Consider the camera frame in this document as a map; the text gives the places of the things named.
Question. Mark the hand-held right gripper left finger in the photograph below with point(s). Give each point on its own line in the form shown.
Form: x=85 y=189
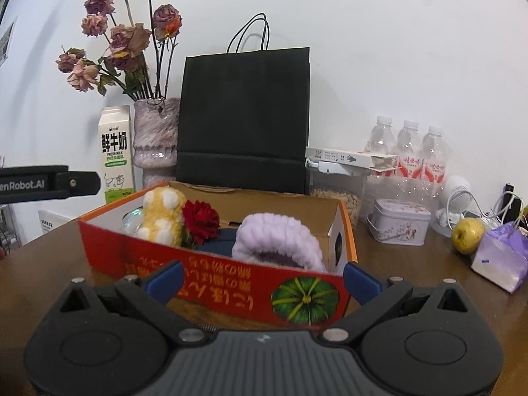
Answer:
x=169 y=278

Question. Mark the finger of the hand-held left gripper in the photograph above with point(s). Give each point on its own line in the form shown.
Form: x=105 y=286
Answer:
x=80 y=183

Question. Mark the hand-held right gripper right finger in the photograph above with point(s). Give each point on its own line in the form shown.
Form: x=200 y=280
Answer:
x=361 y=280

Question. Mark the navy blue zip pouch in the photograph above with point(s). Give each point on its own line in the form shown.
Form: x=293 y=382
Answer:
x=216 y=243

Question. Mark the red cardboard box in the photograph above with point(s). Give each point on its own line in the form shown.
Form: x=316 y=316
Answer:
x=231 y=280

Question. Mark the yellow plush dog toy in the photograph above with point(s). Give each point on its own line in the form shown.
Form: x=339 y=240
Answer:
x=159 y=214

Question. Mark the iridescent white shell ornament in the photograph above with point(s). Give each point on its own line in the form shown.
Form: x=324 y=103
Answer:
x=133 y=222

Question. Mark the red rose flower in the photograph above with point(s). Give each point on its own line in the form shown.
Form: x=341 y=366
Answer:
x=202 y=218

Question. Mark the lilac fluffy headband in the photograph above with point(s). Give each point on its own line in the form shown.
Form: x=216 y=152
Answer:
x=268 y=231

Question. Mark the white green milk carton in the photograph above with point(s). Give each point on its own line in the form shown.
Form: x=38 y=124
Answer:
x=117 y=152

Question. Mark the clear grain container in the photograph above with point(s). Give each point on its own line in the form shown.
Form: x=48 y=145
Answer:
x=334 y=202

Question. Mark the pink textured vase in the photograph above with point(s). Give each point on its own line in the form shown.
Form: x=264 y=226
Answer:
x=156 y=132

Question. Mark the green apple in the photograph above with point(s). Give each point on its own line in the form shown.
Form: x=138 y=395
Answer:
x=468 y=235

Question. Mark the white mini fan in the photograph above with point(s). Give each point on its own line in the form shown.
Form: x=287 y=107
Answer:
x=456 y=198

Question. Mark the flat white printed box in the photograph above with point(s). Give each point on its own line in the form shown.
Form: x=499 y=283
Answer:
x=342 y=156

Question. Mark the purple plastic package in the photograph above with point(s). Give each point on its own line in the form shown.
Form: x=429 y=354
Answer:
x=499 y=255

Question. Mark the clear water bottle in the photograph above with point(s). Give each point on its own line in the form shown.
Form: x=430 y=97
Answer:
x=408 y=144
x=434 y=152
x=379 y=138

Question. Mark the dried rose bouquet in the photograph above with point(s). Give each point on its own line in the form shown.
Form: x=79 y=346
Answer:
x=123 y=41

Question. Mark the black paper bag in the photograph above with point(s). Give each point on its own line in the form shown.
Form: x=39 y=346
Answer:
x=243 y=123

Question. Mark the black charger stand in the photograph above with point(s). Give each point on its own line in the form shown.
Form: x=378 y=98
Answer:
x=511 y=198

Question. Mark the wall poster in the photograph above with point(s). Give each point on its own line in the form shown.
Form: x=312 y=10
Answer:
x=8 y=41

